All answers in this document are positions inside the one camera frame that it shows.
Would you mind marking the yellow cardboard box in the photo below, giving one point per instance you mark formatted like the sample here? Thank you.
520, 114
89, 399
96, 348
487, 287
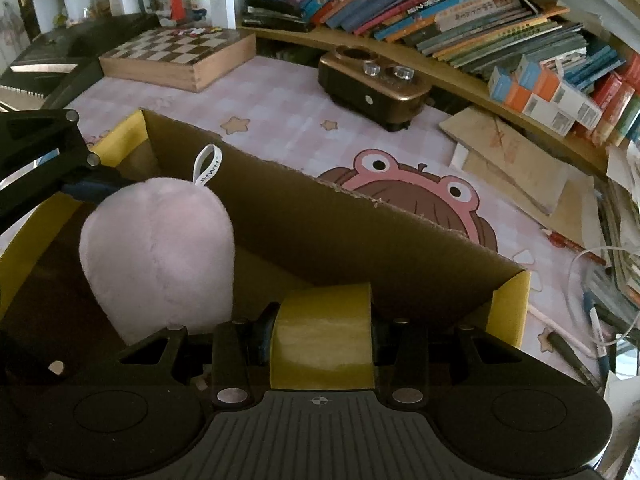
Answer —
350, 240

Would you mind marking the wooden chessboard box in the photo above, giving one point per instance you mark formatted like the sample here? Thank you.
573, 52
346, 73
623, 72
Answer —
175, 55

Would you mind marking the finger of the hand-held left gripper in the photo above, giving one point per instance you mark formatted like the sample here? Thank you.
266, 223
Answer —
85, 191
50, 369

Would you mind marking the red pen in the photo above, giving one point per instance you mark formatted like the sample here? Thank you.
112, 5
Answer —
575, 246

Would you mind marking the black electronic piano keyboard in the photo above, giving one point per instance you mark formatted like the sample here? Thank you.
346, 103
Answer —
65, 55

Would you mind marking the black pen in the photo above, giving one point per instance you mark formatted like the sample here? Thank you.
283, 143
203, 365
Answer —
570, 357

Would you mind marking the orange blue small carton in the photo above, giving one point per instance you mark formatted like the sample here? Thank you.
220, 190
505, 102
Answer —
537, 76
507, 89

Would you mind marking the white cup with green lid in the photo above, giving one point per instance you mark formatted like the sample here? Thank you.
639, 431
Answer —
201, 7

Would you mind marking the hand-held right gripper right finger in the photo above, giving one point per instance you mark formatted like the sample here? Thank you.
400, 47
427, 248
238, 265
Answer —
384, 341

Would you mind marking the yellow tape roll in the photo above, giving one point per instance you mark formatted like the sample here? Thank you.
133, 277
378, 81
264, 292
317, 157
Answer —
320, 335

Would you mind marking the pale pink stick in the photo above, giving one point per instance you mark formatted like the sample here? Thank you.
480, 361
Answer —
555, 327

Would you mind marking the pink checkered cloth desktop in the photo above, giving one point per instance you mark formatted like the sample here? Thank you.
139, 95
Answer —
280, 105

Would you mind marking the stack of newspapers and magazines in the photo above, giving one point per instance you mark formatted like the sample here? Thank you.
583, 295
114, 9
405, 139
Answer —
620, 230

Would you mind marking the brown gold desktop appliance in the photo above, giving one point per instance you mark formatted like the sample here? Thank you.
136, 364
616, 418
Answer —
370, 90

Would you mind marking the blue white pen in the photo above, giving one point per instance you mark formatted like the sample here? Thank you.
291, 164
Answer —
599, 340

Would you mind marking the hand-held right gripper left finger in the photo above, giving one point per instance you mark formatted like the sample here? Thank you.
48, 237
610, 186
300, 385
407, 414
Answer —
262, 336

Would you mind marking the pink plush toy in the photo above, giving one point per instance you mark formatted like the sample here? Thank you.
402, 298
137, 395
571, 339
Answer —
150, 250

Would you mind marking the row of books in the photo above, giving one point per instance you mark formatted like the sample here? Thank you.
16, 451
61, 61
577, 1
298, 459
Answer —
430, 5

